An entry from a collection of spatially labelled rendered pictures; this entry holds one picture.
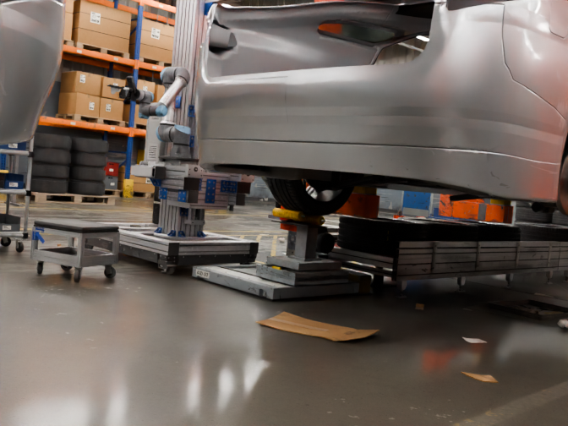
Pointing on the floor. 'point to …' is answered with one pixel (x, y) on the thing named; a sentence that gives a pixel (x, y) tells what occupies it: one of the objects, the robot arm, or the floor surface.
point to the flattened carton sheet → (289, 322)
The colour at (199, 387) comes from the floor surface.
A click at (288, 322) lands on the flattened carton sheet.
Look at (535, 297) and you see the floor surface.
